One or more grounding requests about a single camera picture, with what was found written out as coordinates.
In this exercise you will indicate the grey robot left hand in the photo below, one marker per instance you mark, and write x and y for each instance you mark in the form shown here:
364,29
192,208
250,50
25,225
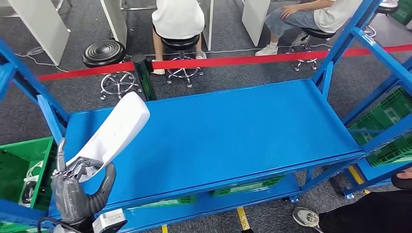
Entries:
69,199

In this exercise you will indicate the white plastic panel part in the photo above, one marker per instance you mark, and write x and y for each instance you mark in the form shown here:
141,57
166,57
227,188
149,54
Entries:
119,128

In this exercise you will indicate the black round disc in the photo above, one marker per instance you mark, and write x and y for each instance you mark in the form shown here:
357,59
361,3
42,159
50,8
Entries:
400,183

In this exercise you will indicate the green plastic crate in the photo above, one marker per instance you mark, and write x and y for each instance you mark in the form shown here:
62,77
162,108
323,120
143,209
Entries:
386,112
251,186
13,227
402,13
13,167
173,201
389,154

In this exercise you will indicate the red barrier belt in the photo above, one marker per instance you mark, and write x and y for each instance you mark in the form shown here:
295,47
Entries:
257,59
87,71

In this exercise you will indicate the black ringed round stool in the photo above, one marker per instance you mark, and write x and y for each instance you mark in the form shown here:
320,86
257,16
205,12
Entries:
103,53

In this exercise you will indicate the white desk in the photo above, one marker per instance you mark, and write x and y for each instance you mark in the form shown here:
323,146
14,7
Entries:
114,22
42,29
256,21

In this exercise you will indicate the person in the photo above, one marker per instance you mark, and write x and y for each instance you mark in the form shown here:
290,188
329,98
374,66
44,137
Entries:
177,19
334,16
370,212

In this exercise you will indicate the black barrier stanchion post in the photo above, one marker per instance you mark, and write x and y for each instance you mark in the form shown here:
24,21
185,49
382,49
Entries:
143,74

